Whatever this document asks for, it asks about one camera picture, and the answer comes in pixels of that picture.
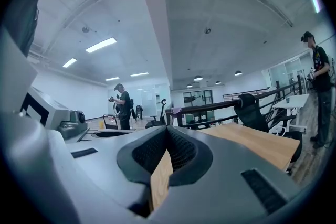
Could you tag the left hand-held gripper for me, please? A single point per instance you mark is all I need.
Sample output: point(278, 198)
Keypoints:
point(50, 112)

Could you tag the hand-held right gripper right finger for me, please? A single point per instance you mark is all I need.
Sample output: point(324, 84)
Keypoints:
point(223, 165)

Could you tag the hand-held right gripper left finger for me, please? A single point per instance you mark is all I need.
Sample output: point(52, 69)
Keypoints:
point(105, 173)

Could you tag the black trolley cart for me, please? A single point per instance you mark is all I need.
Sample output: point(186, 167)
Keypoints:
point(110, 123)

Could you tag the black office chair with headrest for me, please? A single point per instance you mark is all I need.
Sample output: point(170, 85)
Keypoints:
point(157, 119)

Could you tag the rectangular ceiling light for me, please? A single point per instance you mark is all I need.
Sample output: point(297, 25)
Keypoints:
point(101, 44)
point(315, 3)
point(139, 74)
point(112, 78)
point(69, 62)

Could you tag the black mesh office chair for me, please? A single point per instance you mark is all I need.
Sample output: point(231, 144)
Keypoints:
point(253, 115)

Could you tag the black metal railing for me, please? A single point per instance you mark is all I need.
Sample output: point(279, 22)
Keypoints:
point(210, 107)

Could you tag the pink cloth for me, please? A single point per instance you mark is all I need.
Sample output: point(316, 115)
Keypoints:
point(176, 110)

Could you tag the white power strip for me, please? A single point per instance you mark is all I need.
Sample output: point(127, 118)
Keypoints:
point(298, 128)

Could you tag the white desk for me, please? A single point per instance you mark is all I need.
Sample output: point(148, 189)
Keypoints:
point(292, 103)

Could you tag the round ceiling detector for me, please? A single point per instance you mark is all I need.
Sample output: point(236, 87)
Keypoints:
point(207, 30)
point(85, 29)

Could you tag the person's dark shirt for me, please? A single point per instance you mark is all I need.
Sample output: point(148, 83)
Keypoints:
point(23, 2)

